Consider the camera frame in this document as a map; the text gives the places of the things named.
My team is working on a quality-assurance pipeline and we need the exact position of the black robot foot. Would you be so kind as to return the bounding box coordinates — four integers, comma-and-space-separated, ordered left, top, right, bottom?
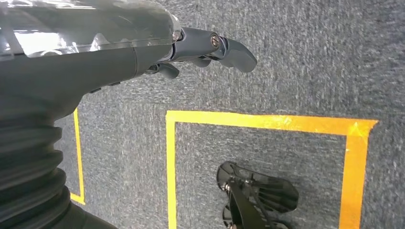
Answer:
216, 161, 299, 229

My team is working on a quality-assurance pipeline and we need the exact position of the yellow floor tape marking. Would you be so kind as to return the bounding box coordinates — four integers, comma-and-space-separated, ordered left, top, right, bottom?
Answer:
69, 108, 86, 206
165, 110, 379, 229

